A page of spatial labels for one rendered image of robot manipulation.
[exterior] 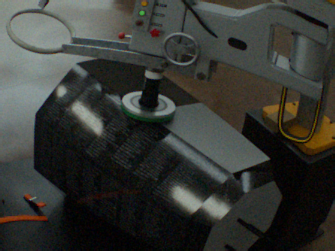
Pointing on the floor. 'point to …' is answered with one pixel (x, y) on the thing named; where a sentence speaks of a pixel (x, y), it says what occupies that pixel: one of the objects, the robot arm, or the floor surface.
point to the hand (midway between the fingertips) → (42, 9)
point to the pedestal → (293, 187)
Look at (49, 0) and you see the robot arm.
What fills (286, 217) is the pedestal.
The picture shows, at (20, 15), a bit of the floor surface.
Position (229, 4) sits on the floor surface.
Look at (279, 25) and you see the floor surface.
